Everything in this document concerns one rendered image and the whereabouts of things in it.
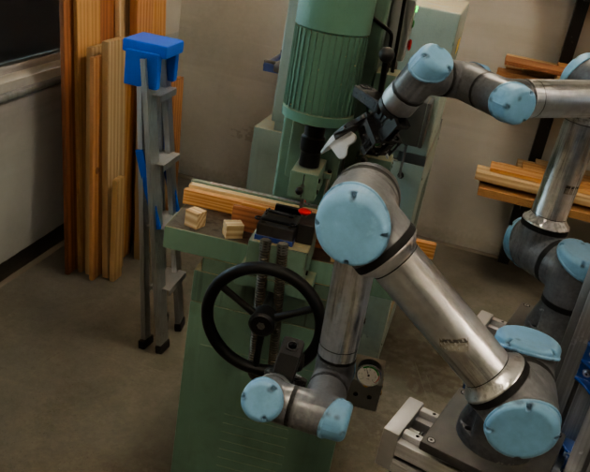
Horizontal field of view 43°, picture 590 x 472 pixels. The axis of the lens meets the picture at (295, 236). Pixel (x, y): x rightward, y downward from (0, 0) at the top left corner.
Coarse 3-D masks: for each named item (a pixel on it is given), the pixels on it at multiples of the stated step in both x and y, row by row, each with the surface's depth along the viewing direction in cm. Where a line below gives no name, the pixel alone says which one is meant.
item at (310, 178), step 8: (320, 160) 194; (296, 168) 185; (304, 168) 186; (320, 168) 188; (296, 176) 184; (304, 176) 184; (312, 176) 183; (320, 176) 188; (288, 184) 186; (296, 184) 185; (304, 184) 184; (312, 184) 184; (320, 184) 194; (288, 192) 186; (304, 192) 185; (312, 192) 185; (312, 200) 186
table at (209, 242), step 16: (176, 224) 185; (208, 224) 188; (176, 240) 184; (192, 240) 183; (208, 240) 182; (224, 240) 182; (240, 240) 182; (208, 256) 184; (224, 256) 183; (240, 256) 182; (320, 256) 182; (320, 272) 180; (272, 288) 173; (288, 288) 173
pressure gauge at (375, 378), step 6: (366, 360) 182; (372, 360) 182; (360, 366) 181; (366, 366) 181; (372, 366) 180; (378, 366) 181; (360, 372) 182; (366, 372) 181; (372, 372) 181; (378, 372) 181; (360, 378) 182; (366, 378) 182; (372, 378) 182; (378, 378) 181; (366, 384) 183; (372, 384) 182
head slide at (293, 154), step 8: (296, 128) 193; (328, 128) 192; (336, 128) 191; (296, 136) 194; (328, 136) 192; (296, 144) 195; (288, 152) 196; (296, 152) 196; (328, 152) 194; (288, 160) 197; (296, 160) 197; (328, 160) 195; (336, 160) 195; (288, 168) 198; (328, 168) 196; (336, 168) 195; (288, 176) 199; (336, 176) 196
